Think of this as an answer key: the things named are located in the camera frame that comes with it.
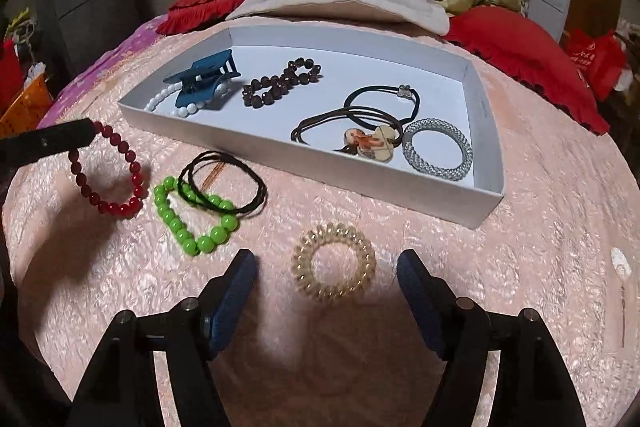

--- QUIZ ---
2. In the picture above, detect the red bead bracelet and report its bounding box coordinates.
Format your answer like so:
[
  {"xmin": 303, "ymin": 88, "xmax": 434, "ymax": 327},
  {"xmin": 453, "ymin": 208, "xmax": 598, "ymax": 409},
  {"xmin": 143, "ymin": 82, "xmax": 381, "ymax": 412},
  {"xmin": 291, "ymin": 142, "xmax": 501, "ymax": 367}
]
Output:
[{"xmin": 68, "ymin": 122, "xmax": 148, "ymax": 220}]

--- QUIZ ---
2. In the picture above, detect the blue hair claw clip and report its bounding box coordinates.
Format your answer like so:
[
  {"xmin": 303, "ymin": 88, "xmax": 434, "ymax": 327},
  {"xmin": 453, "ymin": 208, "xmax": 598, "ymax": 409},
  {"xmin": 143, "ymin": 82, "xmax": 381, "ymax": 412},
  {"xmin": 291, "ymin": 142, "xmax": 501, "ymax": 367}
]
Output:
[{"xmin": 162, "ymin": 49, "xmax": 236, "ymax": 112}]

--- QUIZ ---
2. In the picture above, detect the purple bed sheet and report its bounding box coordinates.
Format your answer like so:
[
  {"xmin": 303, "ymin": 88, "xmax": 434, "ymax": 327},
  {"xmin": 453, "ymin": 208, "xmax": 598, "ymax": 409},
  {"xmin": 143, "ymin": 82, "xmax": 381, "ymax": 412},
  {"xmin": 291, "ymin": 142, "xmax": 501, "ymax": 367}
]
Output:
[{"xmin": 37, "ymin": 14, "xmax": 171, "ymax": 130}]

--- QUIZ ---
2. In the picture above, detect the silver woven hair tie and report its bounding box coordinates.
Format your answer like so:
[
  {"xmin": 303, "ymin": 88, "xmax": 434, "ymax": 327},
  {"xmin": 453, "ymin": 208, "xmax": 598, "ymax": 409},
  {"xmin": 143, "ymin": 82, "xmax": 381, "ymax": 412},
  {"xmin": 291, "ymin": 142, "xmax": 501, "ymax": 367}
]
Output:
[{"xmin": 402, "ymin": 118, "xmax": 473, "ymax": 182}]

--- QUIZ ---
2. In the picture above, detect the black elastic hair tie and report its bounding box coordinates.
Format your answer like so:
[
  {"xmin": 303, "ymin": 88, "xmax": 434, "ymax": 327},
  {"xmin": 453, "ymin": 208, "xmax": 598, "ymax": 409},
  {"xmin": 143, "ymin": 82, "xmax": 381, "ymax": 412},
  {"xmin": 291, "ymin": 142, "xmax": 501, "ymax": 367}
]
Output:
[{"xmin": 178, "ymin": 150, "xmax": 269, "ymax": 218}]

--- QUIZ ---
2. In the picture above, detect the hair tie with doll charm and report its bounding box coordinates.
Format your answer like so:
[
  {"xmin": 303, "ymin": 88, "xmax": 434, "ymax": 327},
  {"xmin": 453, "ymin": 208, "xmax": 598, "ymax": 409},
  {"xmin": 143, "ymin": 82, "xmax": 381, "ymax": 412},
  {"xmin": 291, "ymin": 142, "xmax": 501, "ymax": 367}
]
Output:
[{"xmin": 291, "ymin": 106, "xmax": 403, "ymax": 160}]

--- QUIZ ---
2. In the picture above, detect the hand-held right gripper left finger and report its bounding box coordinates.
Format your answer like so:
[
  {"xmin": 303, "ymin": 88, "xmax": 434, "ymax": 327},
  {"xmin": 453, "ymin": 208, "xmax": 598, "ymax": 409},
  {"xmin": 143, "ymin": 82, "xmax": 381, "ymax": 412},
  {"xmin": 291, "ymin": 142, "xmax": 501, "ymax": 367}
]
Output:
[{"xmin": 70, "ymin": 249, "xmax": 258, "ymax": 427}]

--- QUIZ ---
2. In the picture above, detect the black hair tie small charm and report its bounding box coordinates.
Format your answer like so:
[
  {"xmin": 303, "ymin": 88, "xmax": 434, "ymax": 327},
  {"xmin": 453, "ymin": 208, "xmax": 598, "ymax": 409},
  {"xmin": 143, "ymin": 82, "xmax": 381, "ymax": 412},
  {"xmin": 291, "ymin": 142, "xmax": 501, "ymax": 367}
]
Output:
[{"xmin": 344, "ymin": 83, "xmax": 422, "ymax": 128}]

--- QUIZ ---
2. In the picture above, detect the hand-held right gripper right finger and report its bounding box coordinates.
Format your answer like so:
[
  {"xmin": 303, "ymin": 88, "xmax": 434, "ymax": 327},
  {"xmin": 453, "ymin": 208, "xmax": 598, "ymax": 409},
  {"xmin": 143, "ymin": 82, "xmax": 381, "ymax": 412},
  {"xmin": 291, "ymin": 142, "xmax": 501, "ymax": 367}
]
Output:
[{"xmin": 396, "ymin": 249, "xmax": 588, "ymax": 427}]

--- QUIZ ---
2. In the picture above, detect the green bead bracelet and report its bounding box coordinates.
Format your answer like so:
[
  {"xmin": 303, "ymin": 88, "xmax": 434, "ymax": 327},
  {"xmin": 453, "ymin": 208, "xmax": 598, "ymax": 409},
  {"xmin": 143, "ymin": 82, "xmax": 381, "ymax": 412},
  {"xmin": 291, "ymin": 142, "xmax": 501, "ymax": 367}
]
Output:
[{"xmin": 152, "ymin": 176, "xmax": 240, "ymax": 256}]

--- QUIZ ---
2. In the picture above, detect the red ruffled pillow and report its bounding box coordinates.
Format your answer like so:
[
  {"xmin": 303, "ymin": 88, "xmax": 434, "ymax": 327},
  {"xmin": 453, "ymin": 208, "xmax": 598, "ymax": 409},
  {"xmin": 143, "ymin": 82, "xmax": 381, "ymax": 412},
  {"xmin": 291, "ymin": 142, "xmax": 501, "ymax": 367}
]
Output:
[
  {"xmin": 442, "ymin": 5, "xmax": 611, "ymax": 138},
  {"xmin": 156, "ymin": 0, "xmax": 266, "ymax": 35}
]

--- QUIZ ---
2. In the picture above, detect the clear gold spiral hair tie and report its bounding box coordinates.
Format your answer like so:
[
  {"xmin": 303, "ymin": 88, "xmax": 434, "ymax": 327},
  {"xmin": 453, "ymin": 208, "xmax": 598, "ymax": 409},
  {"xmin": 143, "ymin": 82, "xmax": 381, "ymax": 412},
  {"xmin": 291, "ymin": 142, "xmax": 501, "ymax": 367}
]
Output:
[{"xmin": 291, "ymin": 221, "xmax": 377, "ymax": 300}]

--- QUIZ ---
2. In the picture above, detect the white bead bracelet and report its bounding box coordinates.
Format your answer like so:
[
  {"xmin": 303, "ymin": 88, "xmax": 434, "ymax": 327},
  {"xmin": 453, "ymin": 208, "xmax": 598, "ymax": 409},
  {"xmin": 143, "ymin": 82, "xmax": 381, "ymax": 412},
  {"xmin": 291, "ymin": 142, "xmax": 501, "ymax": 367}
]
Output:
[{"xmin": 145, "ymin": 79, "xmax": 228, "ymax": 118}]

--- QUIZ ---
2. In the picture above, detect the white shallow cardboard box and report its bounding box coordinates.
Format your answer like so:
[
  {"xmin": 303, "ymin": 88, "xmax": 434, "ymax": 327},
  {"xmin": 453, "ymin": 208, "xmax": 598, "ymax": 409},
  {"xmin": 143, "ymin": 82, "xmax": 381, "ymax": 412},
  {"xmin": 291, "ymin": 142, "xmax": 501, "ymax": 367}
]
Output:
[{"xmin": 118, "ymin": 25, "xmax": 505, "ymax": 228}]

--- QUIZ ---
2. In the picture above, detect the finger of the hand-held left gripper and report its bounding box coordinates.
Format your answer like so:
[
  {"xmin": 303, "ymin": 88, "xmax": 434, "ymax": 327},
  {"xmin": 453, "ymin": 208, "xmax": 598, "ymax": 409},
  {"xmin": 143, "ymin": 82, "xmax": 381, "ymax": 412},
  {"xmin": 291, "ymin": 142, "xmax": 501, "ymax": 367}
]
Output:
[{"xmin": 0, "ymin": 118, "xmax": 96, "ymax": 168}]

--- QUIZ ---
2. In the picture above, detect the dark brown bead bracelet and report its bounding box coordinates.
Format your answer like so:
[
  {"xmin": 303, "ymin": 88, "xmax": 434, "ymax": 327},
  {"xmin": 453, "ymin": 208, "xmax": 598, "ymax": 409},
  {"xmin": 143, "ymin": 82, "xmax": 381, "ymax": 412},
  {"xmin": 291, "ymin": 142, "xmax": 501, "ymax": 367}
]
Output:
[{"xmin": 241, "ymin": 57, "xmax": 322, "ymax": 110}]

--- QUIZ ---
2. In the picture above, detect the red shopping bag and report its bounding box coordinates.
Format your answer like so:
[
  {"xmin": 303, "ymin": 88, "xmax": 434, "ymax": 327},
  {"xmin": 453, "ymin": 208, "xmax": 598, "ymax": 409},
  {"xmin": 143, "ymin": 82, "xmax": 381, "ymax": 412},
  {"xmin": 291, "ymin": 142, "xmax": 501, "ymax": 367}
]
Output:
[{"xmin": 565, "ymin": 28, "xmax": 628, "ymax": 102}]

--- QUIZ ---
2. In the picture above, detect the orange plastic basket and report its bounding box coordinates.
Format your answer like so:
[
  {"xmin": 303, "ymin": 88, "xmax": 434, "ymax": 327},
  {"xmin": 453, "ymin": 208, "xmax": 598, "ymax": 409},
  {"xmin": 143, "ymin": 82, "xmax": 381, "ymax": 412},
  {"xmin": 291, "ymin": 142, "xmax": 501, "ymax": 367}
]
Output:
[{"xmin": 0, "ymin": 74, "xmax": 53, "ymax": 138}]

